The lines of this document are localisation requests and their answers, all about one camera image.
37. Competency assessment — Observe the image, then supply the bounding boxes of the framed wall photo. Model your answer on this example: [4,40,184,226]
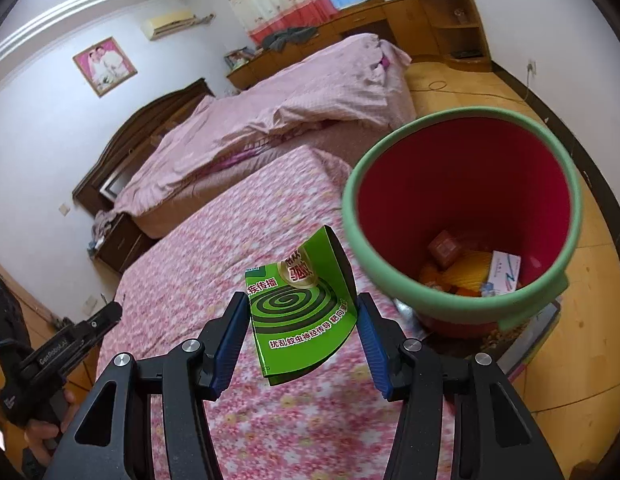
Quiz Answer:
[72,36,138,98]

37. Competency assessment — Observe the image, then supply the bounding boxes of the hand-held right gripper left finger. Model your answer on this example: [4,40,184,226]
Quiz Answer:
[50,291,251,480]

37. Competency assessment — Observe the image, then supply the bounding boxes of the wall air conditioner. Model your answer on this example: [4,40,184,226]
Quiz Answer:
[142,8,211,41]

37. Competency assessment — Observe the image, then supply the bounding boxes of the white and teal box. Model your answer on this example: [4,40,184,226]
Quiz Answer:
[480,251,522,297]

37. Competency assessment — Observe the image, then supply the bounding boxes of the long wooden cabinet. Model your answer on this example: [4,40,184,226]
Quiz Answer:
[226,0,431,91]

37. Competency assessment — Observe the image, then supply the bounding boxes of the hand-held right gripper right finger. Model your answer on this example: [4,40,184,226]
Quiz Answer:
[356,292,565,480]

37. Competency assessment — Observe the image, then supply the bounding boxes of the pink floral bed sheet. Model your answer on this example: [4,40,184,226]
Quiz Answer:
[95,145,461,480]

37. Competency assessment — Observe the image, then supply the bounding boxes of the pile of clothes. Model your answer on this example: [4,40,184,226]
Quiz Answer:
[90,207,123,256]

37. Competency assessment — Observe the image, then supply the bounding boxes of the thin floor cable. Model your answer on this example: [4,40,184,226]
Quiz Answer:
[410,67,535,103]

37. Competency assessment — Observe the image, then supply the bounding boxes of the pink quilt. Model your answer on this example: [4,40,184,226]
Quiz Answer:
[114,32,415,241]

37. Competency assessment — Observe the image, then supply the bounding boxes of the grey clothes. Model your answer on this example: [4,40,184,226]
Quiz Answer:
[262,25,318,52]

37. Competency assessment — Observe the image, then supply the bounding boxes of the red bin with green rim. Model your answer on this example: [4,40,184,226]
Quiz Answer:
[341,107,584,341]

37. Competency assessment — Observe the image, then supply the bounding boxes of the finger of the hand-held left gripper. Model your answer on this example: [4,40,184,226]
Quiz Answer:
[85,301,124,335]

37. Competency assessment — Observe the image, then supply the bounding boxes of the orange cardboard box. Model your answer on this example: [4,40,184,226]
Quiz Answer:
[429,230,463,268]

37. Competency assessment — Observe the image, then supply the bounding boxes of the dark wooden nightstand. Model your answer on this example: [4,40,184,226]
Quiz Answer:
[95,212,155,273]

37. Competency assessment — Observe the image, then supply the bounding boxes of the wooden wardrobe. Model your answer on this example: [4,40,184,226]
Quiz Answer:
[0,252,121,480]

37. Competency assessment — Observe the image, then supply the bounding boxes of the floral curtain with red hem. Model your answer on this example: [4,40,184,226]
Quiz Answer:
[210,0,335,46]

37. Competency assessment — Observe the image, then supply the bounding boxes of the green cardboard box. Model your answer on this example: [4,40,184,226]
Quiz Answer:
[244,225,359,387]

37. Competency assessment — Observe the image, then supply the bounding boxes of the yellow foam net sleeve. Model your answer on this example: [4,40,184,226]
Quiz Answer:
[442,250,493,293]

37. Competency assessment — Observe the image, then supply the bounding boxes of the person's left hand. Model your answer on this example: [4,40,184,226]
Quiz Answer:
[24,389,77,471]

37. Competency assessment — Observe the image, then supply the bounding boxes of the wooden corner shelf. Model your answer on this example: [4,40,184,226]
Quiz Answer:
[420,0,492,73]

